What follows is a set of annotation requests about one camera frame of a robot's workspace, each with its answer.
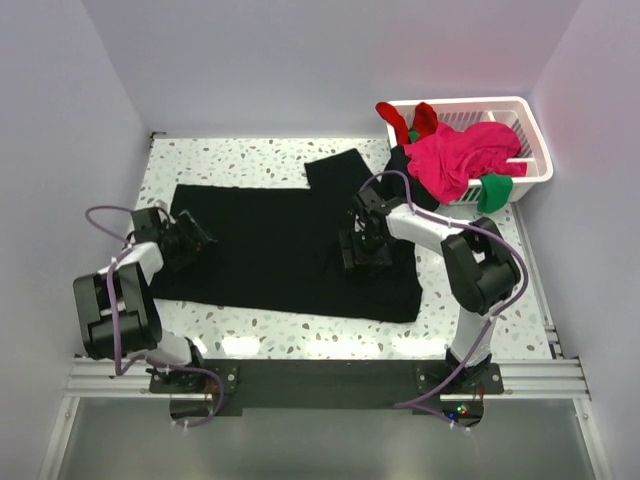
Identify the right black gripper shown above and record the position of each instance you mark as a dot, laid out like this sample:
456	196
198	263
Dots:
349	240

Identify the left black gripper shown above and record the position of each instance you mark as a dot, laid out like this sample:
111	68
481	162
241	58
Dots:
194	242

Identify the black t-shirt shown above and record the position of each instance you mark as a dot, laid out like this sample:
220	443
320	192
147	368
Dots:
278	249

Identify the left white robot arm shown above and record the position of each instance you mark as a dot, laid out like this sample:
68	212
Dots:
117	313

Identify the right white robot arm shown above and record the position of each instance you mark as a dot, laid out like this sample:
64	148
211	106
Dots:
481	268

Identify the pink t-shirt in basket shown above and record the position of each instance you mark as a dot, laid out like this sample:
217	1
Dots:
460	155

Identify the green garment in basket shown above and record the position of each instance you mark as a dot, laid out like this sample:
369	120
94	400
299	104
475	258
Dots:
495	190

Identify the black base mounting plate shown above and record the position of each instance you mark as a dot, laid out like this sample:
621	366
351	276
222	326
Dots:
296	384

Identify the white plastic laundry basket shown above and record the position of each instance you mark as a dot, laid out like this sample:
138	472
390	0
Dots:
482	151

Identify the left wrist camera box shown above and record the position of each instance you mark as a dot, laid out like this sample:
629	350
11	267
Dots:
149	224

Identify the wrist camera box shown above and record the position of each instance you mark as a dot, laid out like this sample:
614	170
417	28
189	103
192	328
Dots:
149	224
369	208

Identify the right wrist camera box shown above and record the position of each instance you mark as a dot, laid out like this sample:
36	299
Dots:
369	208

